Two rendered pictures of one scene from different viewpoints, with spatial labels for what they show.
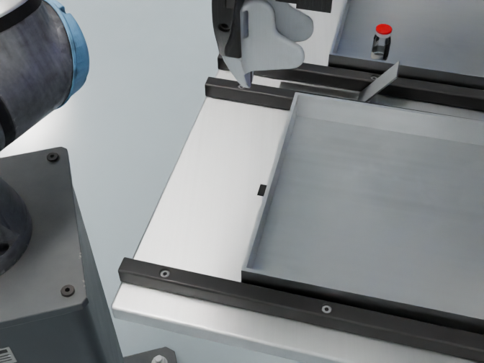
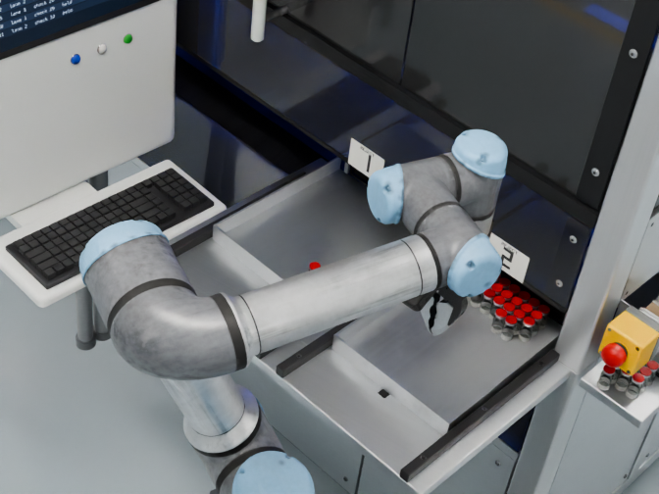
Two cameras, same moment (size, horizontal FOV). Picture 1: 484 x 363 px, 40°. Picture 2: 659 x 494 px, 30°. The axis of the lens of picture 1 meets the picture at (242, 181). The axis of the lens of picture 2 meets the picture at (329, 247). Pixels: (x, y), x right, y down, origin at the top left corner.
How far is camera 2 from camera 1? 1.63 m
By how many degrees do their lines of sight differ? 46
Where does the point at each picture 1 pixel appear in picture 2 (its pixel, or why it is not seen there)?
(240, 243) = (414, 422)
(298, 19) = not seen: hidden behind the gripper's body
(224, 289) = (449, 439)
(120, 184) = not seen: outside the picture
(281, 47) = not seen: hidden behind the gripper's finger
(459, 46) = (331, 245)
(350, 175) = (399, 353)
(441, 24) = (304, 238)
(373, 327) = (504, 398)
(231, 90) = (298, 362)
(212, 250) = (411, 436)
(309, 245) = (434, 396)
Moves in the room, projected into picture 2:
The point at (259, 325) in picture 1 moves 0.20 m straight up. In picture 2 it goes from (470, 441) to (493, 359)
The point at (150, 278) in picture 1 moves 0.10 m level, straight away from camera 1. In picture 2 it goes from (422, 465) to (361, 447)
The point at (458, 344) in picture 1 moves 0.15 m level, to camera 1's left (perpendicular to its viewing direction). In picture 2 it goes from (531, 376) to (496, 433)
